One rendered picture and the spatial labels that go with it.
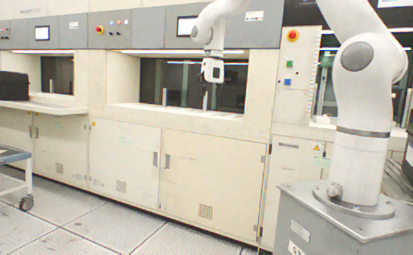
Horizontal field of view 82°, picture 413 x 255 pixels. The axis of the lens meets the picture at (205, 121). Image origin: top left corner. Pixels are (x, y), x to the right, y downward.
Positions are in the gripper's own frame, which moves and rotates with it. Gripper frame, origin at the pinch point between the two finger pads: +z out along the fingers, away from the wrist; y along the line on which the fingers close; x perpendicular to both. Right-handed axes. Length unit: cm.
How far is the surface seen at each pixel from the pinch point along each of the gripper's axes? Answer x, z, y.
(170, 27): 64, -41, 18
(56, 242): 84, 101, -47
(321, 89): 11, -8, 136
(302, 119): -15, 11, 56
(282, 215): -46, 34, -9
